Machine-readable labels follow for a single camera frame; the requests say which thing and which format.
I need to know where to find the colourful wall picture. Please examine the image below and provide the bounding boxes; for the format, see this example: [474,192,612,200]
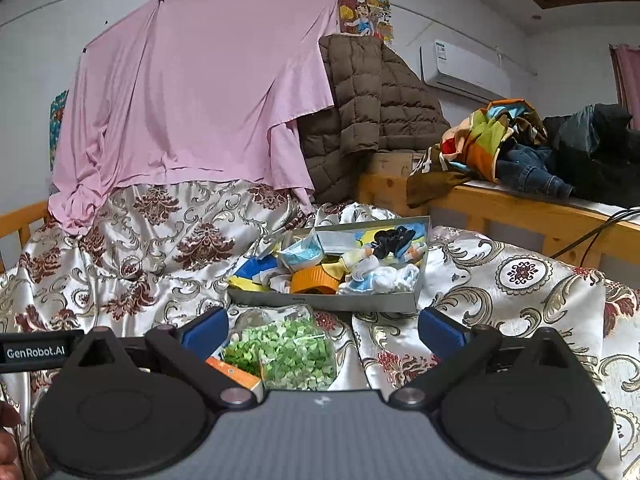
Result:
[49,90,70,171]

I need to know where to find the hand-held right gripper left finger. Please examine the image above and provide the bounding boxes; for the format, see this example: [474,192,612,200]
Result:
[60,306,256,408]

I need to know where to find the cardboard box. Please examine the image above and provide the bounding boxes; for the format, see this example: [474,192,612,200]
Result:
[367,151,426,178]

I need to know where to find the blue face mask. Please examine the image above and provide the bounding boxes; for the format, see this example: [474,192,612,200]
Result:
[317,230,371,256]
[277,232,326,273]

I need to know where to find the small orange white packet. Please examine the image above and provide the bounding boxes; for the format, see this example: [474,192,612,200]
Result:
[206,356,265,396]

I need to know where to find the white air conditioner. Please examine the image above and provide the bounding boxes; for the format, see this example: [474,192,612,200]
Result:
[419,39,511,103]

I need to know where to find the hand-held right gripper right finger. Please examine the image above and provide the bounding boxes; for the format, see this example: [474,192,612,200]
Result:
[387,306,583,408]

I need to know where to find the black socks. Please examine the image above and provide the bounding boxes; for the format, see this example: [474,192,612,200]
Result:
[370,227,416,261]

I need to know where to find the bag of green bits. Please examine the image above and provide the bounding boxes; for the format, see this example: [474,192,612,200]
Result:
[220,305,338,392]

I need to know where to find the pink hanging bed sheet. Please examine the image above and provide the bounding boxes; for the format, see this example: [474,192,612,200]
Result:
[50,0,341,236]

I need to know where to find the colourful patchwork cloth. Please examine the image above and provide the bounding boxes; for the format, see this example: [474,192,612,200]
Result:
[440,99,548,183]

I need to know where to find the brown cloth with white print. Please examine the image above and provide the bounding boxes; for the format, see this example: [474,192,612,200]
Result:
[406,147,473,208]

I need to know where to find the cartoon wall poster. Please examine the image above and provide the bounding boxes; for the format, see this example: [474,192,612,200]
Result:
[334,0,396,43]

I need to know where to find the white printed gauze towel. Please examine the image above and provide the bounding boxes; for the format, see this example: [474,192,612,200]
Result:
[340,262,421,296]

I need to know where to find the person's left hand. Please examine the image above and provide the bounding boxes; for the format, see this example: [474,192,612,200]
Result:
[0,400,25,480]

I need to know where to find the dark jacket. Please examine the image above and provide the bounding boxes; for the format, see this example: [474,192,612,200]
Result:
[542,103,640,208]

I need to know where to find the blue jeans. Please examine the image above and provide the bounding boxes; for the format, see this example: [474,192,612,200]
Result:
[495,142,576,200]

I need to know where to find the black cable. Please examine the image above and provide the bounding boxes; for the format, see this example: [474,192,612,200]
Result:
[550,208,640,266]

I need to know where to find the grey box with painted bottom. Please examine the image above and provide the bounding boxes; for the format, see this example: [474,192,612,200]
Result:
[227,216,432,313]

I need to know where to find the brown puffer jacket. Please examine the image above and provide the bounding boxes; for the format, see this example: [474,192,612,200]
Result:
[299,34,451,206]

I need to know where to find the wooden bed frame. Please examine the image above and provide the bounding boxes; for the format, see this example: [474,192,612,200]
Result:
[0,172,640,273]

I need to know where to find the pink curtain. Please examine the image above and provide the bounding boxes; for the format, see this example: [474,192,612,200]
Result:
[610,44,640,131]

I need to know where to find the floral satin blanket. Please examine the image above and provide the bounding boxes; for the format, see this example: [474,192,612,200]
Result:
[0,180,640,480]

